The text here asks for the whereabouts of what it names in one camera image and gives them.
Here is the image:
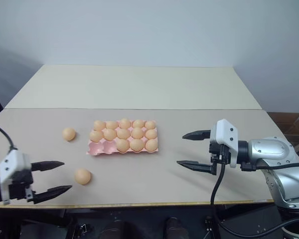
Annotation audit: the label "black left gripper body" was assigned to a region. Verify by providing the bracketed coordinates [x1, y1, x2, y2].
[8, 153, 38, 205]

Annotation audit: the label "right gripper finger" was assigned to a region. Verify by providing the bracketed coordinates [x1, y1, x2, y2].
[182, 129, 212, 141]
[176, 160, 212, 174]

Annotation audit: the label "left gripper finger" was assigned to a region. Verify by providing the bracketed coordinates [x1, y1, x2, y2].
[34, 185, 73, 205]
[30, 160, 66, 172]

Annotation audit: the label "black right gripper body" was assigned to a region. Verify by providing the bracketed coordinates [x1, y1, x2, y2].
[208, 142, 232, 175]

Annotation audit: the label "pink egg tray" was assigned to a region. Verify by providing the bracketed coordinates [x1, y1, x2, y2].
[86, 120, 160, 156]

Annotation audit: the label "dark rounded shape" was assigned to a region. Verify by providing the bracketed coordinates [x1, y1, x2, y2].
[165, 216, 188, 239]

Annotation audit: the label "brown cardboard box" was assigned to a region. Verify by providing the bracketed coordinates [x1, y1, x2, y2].
[267, 112, 299, 153]

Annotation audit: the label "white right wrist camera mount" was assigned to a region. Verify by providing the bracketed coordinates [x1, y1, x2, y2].
[209, 119, 240, 168]

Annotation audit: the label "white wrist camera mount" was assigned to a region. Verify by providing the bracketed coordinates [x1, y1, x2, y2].
[209, 119, 240, 168]
[0, 150, 32, 206]

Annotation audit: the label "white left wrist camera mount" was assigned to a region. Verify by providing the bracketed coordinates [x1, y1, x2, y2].
[0, 150, 32, 206]

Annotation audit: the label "metal table bracket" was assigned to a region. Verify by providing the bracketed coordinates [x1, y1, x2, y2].
[204, 216, 215, 234]
[74, 222, 95, 237]

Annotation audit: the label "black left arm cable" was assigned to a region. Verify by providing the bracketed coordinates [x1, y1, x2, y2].
[0, 122, 18, 151]

